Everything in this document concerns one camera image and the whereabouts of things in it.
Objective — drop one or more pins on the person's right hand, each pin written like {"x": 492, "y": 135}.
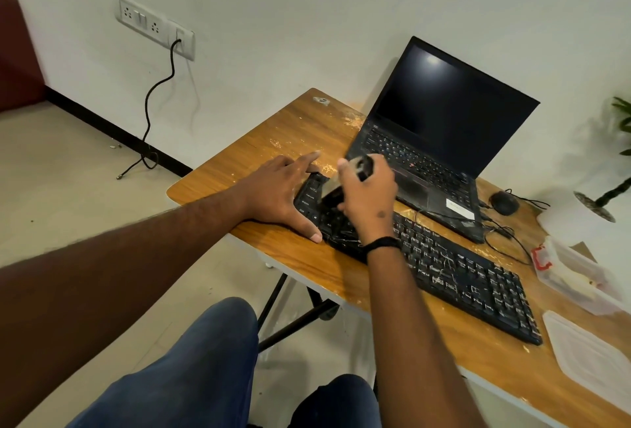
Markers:
{"x": 372, "y": 206}

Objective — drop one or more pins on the person's left hand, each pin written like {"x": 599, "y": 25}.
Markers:
{"x": 268, "y": 193}

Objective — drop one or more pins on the person's right thumb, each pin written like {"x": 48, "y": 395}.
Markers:
{"x": 346, "y": 175}

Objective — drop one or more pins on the person's left thumb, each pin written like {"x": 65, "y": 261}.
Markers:
{"x": 304, "y": 228}

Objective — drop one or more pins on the black grey cleaning brush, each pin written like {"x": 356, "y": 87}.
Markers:
{"x": 335, "y": 191}

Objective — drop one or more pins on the black computer keyboard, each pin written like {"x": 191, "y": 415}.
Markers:
{"x": 458, "y": 277}

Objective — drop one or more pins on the person's right forearm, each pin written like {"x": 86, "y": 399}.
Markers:
{"x": 414, "y": 339}

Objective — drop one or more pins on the person's left forearm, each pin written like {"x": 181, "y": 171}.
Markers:
{"x": 108, "y": 275}

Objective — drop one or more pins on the black wristband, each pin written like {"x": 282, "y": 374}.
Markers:
{"x": 382, "y": 244}

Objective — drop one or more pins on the small grey sticker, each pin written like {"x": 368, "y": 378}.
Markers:
{"x": 321, "y": 101}

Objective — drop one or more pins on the black laptop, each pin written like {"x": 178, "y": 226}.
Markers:
{"x": 443, "y": 112}

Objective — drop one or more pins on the black computer mouse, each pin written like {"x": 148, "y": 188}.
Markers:
{"x": 504, "y": 203}

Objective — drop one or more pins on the person's right leg blue jeans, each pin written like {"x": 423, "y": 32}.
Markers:
{"x": 337, "y": 403}

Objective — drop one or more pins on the person's leg blue jeans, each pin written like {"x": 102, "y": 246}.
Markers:
{"x": 337, "y": 403}
{"x": 187, "y": 373}

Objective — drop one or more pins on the person's left leg blue jeans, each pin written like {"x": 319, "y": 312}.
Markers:
{"x": 187, "y": 373}

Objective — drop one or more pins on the white plant pot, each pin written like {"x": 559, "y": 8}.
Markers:
{"x": 559, "y": 223}

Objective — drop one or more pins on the clear container with red clip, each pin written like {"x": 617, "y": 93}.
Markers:
{"x": 574, "y": 275}

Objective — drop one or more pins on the green potted plant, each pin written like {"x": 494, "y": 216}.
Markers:
{"x": 616, "y": 191}

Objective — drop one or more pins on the clear plastic container lid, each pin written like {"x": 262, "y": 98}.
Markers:
{"x": 589, "y": 358}

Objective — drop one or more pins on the dark red sofa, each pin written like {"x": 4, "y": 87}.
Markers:
{"x": 17, "y": 58}

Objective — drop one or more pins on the black table leg frame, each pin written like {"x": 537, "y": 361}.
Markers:
{"x": 296, "y": 321}

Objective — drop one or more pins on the white wall socket panel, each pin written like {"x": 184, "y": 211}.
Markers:
{"x": 153, "y": 26}

